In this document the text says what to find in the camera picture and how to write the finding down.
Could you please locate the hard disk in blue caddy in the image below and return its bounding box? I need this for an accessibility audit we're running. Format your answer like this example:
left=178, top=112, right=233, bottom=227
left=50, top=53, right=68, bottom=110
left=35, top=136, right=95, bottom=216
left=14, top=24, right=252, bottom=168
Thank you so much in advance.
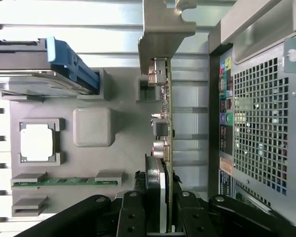
left=0, top=37, right=101, bottom=96

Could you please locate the black open pc case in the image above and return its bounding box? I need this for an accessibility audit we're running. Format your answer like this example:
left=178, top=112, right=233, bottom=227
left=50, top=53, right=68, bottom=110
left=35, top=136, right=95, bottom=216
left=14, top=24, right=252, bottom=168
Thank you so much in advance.
left=207, top=0, right=296, bottom=237

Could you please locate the grey plastic parts rack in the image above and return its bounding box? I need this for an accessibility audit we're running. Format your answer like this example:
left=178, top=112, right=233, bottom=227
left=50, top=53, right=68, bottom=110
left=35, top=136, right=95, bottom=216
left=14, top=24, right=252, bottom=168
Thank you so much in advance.
left=0, top=66, right=161, bottom=218

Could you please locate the green ram stick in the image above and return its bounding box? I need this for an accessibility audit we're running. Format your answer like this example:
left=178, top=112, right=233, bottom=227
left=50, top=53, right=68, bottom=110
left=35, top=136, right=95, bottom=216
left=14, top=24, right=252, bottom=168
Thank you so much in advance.
left=13, top=177, right=119, bottom=187

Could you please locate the silver cpu chip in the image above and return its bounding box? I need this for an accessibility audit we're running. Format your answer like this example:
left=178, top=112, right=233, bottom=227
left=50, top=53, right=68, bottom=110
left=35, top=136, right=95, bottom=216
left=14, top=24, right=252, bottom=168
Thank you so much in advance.
left=19, top=123, right=56, bottom=162

